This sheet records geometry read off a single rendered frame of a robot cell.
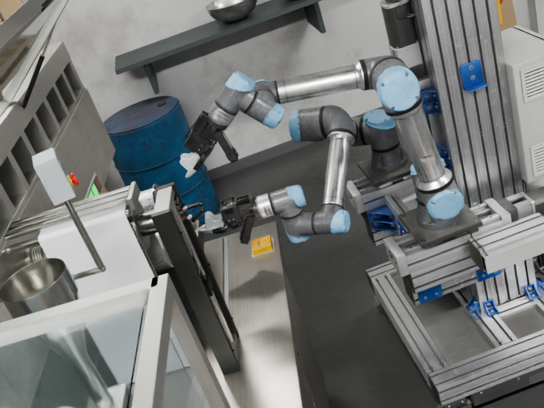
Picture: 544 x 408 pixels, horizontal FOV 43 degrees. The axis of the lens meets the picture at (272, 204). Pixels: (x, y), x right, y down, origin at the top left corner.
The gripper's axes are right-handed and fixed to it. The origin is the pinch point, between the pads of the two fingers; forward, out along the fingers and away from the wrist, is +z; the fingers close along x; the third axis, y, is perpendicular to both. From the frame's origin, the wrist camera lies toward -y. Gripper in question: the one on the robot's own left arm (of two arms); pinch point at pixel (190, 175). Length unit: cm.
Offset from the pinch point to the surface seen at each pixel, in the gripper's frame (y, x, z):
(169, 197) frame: 8.6, 37.0, -8.2
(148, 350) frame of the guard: 14, 116, -25
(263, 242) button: -37.6, -14.3, 15.7
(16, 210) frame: 39, 20, 26
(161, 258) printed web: -2.4, 20.2, 19.1
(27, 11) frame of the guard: 55, 53, -38
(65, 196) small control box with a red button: 32, 61, -9
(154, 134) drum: -8, -206, 79
